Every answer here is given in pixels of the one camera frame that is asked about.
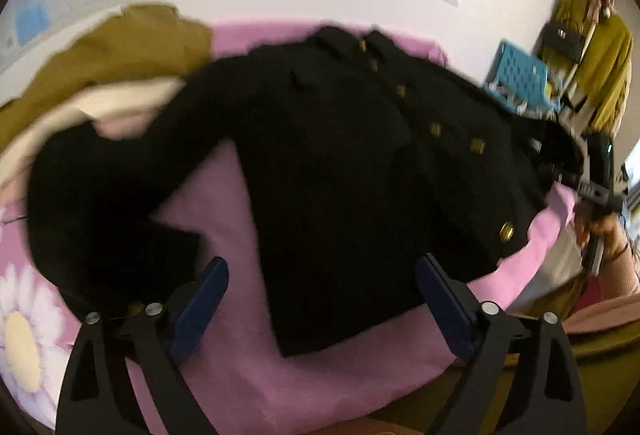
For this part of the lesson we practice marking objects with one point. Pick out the pink flower print blanket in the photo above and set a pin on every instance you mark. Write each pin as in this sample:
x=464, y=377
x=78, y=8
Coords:
x=240, y=380

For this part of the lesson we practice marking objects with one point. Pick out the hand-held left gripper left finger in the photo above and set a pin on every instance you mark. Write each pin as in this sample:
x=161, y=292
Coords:
x=200, y=310

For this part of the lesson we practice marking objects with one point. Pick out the person's right hand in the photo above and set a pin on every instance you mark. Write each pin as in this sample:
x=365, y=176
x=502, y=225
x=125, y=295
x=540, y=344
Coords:
x=612, y=232

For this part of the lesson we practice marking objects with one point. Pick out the person's pink sweater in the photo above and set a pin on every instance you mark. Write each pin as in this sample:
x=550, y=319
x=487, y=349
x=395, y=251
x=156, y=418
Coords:
x=605, y=315

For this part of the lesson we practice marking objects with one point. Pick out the black jacket with gold buttons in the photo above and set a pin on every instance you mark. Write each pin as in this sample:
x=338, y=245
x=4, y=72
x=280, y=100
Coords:
x=325, y=165

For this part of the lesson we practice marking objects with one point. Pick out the olive green garment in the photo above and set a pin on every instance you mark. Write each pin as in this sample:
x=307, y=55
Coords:
x=125, y=50

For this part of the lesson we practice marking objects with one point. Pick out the white cloth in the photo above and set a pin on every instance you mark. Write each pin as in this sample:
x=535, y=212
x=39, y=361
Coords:
x=550, y=265

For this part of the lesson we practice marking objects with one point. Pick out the cream garment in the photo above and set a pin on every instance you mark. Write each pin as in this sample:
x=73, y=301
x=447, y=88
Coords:
x=50, y=115

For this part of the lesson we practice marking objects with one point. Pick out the hanging olive coat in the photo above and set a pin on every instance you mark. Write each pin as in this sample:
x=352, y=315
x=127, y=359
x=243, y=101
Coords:
x=610, y=60

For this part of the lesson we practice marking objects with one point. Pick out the person's right forearm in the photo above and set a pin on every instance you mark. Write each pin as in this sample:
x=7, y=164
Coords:
x=622, y=275

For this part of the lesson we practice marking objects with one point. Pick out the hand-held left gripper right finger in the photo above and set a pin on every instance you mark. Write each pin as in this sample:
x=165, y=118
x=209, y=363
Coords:
x=445, y=310

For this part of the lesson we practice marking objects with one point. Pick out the person's olive clothing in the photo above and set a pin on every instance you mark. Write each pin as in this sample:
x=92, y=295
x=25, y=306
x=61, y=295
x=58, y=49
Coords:
x=610, y=380

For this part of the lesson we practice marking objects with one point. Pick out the blue perforated plastic rack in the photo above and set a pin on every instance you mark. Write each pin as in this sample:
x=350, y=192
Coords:
x=522, y=75

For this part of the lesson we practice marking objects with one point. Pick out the black handbag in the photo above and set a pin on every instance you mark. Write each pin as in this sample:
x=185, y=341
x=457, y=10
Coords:
x=565, y=41

